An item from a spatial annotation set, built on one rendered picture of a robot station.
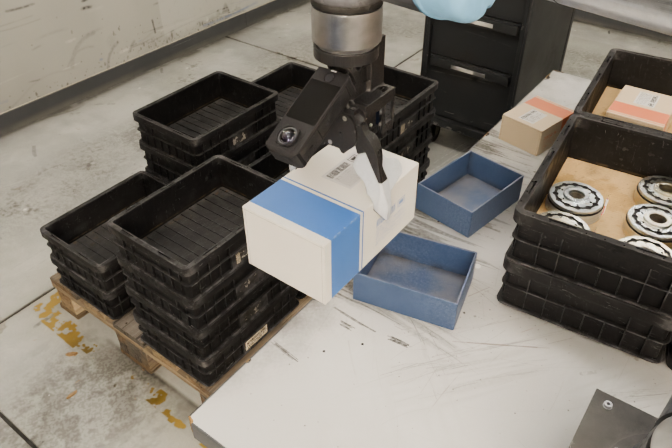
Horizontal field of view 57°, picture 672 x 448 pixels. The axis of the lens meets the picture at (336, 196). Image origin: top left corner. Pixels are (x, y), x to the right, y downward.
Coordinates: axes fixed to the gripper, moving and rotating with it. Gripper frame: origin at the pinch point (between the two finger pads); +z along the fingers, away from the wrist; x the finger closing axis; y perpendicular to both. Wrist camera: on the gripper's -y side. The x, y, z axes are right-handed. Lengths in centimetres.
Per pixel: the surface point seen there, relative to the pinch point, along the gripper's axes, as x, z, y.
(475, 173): 10, 39, 71
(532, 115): 7, 33, 96
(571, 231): -21.6, 17.9, 35.4
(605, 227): -24, 28, 53
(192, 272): 52, 53, 15
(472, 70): 60, 65, 178
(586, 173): -15, 27, 69
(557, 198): -14, 25, 52
